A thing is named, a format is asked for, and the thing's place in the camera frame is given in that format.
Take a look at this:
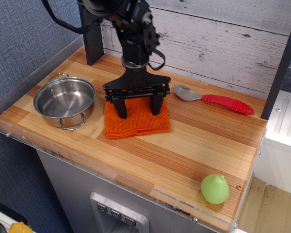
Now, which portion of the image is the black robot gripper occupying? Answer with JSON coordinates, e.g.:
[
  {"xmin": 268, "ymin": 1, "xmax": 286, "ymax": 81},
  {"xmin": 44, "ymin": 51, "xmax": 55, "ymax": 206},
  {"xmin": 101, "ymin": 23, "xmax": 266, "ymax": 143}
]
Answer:
[{"xmin": 103, "ymin": 67, "xmax": 171, "ymax": 119}]

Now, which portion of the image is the orange knitted cloth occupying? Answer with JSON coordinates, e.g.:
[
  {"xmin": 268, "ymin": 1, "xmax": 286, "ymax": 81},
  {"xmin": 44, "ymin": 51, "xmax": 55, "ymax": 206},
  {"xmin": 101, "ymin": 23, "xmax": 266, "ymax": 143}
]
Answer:
[{"xmin": 104, "ymin": 98, "xmax": 171, "ymax": 139}]

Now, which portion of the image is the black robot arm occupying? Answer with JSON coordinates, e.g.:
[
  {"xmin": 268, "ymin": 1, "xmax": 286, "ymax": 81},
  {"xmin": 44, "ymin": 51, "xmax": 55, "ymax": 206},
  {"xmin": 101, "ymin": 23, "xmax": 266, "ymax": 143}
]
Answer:
[{"xmin": 80, "ymin": 0, "xmax": 171, "ymax": 119}]

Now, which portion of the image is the clear acrylic table guard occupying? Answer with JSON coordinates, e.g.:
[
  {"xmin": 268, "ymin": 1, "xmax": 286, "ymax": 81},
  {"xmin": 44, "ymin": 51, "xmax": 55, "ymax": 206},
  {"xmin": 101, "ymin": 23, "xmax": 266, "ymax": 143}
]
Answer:
[{"xmin": 0, "ymin": 35, "xmax": 266, "ymax": 232}]

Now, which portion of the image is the silver steel pot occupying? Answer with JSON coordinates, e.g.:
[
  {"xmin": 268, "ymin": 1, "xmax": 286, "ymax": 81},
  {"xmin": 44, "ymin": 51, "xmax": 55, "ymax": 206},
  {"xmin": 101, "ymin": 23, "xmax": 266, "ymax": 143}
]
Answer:
[{"xmin": 33, "ymin": 73, "xmax": 96, "ymax": 131}]

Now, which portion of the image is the grey toy fridge cabinet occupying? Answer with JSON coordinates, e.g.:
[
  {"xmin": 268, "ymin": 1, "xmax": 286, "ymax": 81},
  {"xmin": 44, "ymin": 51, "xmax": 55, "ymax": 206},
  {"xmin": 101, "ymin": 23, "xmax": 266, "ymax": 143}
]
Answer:
[{"xmin": 35, "ymin": 148, "xmax": 224, "ymax": 233}]

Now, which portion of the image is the green plastic pear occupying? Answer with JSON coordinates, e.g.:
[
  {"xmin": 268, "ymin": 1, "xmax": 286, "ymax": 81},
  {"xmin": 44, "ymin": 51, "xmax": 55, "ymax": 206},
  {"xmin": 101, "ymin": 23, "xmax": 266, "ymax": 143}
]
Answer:
[{"xmin": 201, "ymin": 174, "xmax": 229, "ymax": 204}]

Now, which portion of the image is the silver dispenser panel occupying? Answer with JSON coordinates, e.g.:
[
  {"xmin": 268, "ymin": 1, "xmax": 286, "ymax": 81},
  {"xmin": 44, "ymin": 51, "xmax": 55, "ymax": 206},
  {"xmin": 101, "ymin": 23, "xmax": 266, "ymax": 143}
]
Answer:
[{"xmin": 90, "ymin": 192, "xmax": 150, "ymax": 233}]

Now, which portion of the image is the white plastic appliance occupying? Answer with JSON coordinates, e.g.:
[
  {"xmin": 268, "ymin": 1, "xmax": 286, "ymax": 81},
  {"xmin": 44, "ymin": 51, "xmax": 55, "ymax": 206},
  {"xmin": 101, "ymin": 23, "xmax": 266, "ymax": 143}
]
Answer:
[{"xmin": 253, "ymin": 91, "xmax": 291, "ymax": 193}]

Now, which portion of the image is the black and yellow object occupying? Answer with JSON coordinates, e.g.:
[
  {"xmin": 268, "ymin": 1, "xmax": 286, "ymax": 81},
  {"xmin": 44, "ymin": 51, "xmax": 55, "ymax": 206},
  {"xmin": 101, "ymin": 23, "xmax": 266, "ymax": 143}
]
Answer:
[{"xmin": 0, "ymin": 203, "xmax": 30, "ymax": 232}]

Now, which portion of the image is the red handled metal spoon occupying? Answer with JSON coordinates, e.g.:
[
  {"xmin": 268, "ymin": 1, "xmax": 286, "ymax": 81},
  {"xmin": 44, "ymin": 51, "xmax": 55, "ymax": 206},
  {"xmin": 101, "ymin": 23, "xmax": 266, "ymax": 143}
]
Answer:
[{"xmin": 174, "ymin": 84, "xmax": 255, "ymax": 115}]

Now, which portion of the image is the left black frame post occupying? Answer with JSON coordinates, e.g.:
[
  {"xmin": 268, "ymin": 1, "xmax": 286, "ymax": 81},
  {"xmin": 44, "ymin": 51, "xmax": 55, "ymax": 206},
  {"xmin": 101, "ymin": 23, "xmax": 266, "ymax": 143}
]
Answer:
[{"xmin": 79, "ymin": 6, "xmax": 104, "ymax": 66}]

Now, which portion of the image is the black frame post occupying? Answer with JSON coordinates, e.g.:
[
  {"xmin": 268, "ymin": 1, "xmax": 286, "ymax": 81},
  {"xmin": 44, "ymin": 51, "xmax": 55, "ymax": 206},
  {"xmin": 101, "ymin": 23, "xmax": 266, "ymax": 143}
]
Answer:
[
  {"xmin": 79, "ymin": 6, "xmax": 104, "ymax": 66},
  {"xmin": 261, "ymin": 33, "xmax": 291, "ymax": 120}
]

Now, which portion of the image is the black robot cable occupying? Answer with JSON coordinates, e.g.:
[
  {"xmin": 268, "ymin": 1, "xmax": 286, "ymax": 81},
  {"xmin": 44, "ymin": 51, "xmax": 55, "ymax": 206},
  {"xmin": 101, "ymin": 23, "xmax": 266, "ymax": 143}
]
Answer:
[{"xmin": 40, "ymin": 0, "xmax": 166, "ymax": 71}]

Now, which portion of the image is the right black frame post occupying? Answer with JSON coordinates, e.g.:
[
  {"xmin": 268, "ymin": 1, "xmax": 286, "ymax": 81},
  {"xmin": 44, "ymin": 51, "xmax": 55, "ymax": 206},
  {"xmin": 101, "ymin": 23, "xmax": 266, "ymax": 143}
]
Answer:
[{"xmin": 261, "ymin": 33, "xmax": 291, "ymax": 120}]

